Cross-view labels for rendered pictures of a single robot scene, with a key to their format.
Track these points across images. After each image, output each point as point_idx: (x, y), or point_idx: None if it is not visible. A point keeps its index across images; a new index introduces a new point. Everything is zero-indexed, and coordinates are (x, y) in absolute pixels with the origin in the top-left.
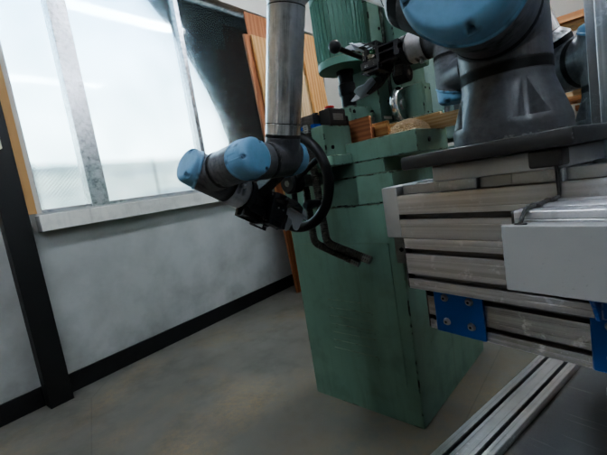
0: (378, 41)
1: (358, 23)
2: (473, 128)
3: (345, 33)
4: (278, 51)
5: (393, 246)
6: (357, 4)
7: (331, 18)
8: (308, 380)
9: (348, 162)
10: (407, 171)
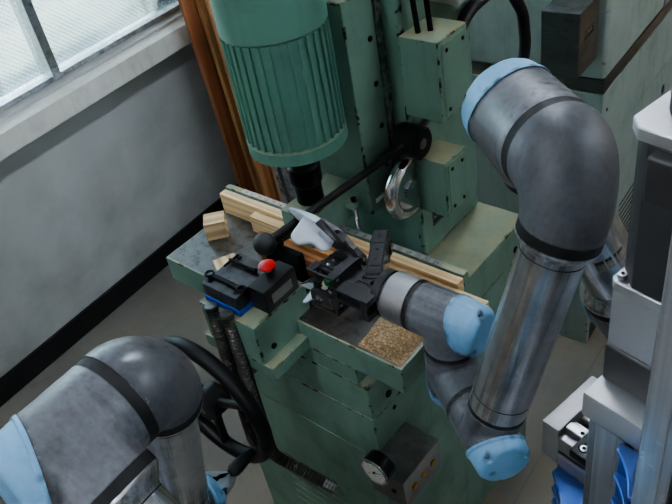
0: (337, 278)
1: (319, 88)
2: None
3: (293, 121)
4: (160, 470)
5: None
6: (316, 53)
7: (263, 90)
8: (266, 488)
9: (301, 355)
10: None
